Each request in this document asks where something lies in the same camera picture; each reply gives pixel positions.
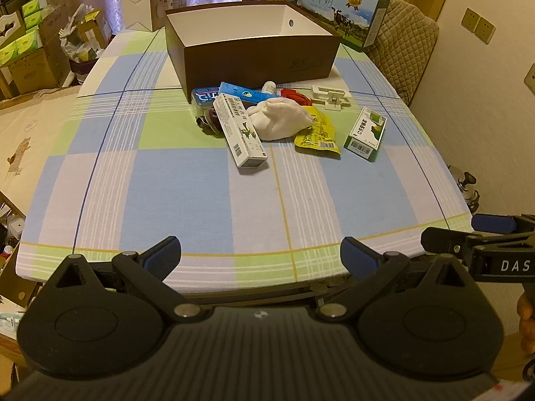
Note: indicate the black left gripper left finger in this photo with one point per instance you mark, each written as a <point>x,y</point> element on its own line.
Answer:
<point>143,276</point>

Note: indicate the white cardboard box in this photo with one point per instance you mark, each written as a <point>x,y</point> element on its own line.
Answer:
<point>147,15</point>

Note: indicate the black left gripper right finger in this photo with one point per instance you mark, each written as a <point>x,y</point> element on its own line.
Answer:
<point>372,271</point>

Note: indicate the wall power socket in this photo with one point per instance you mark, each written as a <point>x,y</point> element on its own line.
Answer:
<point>481,27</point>

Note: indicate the green white medicine box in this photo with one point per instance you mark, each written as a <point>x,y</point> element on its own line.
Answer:
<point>365,137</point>

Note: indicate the yellow snack packet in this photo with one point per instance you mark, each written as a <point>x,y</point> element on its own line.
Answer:
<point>320,135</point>

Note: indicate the metal tripod head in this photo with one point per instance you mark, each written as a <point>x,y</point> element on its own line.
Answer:
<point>466,183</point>

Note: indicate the cardboard box with tissues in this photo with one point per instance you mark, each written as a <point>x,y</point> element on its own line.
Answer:
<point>31,55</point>

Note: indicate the white cloth bundle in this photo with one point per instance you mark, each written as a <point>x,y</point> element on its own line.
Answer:
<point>278,118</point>

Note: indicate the blue dental floss box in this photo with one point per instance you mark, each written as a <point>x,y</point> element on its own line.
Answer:
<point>205,96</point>

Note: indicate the red snack packet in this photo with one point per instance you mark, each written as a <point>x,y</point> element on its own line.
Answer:
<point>296,96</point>

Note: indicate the long white medicine box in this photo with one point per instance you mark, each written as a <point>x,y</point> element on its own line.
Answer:
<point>240,134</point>

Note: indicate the dark brown item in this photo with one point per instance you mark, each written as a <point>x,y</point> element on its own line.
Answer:
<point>209,121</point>

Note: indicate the blue toothpaste tube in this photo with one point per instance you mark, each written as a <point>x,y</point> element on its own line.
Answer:
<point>248,96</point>

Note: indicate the small cluttered cardboard box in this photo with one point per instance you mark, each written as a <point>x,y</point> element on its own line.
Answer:
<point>84,38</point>

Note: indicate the light blue milk carton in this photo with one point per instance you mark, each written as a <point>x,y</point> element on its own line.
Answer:
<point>357,21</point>

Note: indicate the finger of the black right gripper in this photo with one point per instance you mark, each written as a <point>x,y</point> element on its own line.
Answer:
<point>444,241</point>
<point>503,225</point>

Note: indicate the brown open storage box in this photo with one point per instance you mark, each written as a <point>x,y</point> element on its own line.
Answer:
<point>247,43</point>

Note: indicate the white pill bottle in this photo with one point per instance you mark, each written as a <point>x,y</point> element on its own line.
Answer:
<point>269,87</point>

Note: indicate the quilted beige chair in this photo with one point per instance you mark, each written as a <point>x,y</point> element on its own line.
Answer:
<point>403,47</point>

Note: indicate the checkered tablecloth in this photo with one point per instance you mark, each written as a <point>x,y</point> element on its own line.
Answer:
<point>130,167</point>

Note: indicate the person's right hand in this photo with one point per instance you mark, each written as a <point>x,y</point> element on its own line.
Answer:
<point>525,310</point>

